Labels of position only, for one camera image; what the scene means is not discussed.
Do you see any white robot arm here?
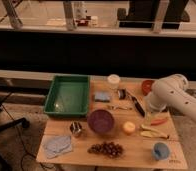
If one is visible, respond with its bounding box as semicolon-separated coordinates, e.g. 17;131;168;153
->
145;74;196;122

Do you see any blue sponge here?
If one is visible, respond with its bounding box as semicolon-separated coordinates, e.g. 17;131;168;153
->
94;92;110;102

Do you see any white lidded cup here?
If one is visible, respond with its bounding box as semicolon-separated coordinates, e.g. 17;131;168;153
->
107;74;120;90

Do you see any small dark can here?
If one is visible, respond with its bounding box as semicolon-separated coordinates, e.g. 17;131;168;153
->
118;89;126;100

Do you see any metal fork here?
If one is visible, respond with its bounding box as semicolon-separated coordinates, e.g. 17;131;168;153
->
107;105;132;110

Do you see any green plastic tray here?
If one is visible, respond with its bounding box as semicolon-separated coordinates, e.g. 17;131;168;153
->
44;76;90;118

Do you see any purple bowl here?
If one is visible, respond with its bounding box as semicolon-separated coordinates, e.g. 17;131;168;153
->
87;109;114;134

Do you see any small metal cup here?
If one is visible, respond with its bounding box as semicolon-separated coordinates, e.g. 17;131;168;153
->
70;122;82;137

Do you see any orange red bowl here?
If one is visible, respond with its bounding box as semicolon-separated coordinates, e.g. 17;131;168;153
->
141;80;154;96

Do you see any yellow apple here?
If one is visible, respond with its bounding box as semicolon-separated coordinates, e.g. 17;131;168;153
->
122;121;136;135

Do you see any bunch of dark grapes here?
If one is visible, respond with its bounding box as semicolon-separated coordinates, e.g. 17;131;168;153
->
87;142;124;158

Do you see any red white background machine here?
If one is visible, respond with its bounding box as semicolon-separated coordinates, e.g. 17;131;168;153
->
73;1;98;27

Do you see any blue grey cloth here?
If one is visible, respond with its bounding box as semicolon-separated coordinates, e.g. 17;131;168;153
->
43;136;73;159

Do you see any blue cup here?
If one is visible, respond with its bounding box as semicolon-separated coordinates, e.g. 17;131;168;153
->
152;142;170;161

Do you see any black handled knife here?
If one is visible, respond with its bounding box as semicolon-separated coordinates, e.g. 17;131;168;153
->
127;91;145;117

